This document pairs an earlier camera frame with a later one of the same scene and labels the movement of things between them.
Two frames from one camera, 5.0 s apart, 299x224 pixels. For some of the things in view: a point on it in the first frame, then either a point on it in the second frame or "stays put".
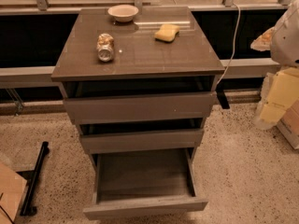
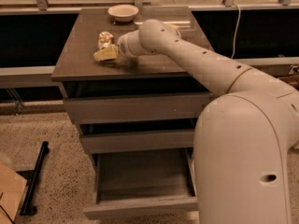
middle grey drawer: x=112 y=141 stays put
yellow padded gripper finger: x=263 y=42 → x=129 y=44
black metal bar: x=31 y=177 stays put
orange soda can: x=105 y=47 stays put
